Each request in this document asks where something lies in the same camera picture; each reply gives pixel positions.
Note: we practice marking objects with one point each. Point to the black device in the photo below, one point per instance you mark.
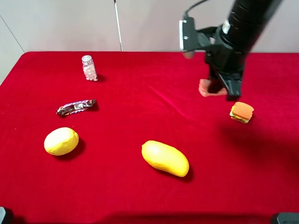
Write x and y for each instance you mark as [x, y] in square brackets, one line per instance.
[285, 218]
[6, 216]

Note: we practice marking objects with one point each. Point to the pink wafer block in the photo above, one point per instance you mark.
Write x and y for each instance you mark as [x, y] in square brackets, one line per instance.
[203, 89]

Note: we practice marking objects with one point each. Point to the red velvet tablecloth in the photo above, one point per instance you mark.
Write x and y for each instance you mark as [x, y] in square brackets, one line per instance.
[238, 173]

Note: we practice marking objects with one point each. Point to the dark chocolate bar wrapper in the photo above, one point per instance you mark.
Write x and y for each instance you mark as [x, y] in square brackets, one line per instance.
[75, 107]

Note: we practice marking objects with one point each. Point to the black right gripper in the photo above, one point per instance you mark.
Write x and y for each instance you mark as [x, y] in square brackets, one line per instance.
[226, 60]

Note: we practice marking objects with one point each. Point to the yellow mango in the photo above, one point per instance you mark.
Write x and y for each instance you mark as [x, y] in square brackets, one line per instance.
[165, 158]

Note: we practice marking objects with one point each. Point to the black device bottom left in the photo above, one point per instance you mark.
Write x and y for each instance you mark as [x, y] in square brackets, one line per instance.
[6, 216]

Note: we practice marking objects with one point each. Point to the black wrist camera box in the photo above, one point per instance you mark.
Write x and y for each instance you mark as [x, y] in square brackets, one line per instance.
[192, 39]

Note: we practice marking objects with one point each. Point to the yellow lemon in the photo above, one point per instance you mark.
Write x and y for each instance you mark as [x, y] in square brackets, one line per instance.
[61, 141]

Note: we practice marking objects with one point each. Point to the toy sandwich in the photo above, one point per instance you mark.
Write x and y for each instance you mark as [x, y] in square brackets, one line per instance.
[241, 112]

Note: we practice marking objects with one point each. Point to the glass bottle of white candies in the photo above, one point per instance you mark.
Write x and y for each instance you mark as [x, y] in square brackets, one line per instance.
[89, 68]

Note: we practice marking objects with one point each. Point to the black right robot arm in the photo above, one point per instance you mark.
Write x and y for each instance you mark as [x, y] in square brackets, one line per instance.
[251, 15]

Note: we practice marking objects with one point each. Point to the black device bottom right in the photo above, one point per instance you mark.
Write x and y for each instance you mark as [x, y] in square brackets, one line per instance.
[285, 218]

